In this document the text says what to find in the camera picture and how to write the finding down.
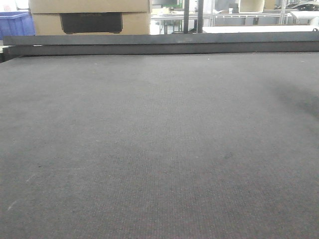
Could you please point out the upper cardboard box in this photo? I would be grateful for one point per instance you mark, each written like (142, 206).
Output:
(78, 6)

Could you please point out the lower cardboard box black label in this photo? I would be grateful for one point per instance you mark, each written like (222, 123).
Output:
(121, 23)

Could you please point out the white background table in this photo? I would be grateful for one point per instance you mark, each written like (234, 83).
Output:
(260, 28)

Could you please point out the black vertical pole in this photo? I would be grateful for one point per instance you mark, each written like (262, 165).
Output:
(186, 16)
(200, 16)

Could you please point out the dark grey foam board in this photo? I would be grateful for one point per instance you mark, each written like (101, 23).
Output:
(201, 43)

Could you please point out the blue plastic crate background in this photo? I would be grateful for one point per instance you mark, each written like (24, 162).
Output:
(16, 23)

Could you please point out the dark grey table mat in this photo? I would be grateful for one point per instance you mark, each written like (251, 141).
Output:
(220, 146)

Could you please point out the black vertical pole right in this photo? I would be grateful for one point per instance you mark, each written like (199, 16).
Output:
(200, 16)

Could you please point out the black vertical pole left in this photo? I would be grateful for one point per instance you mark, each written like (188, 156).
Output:
(186, 16)

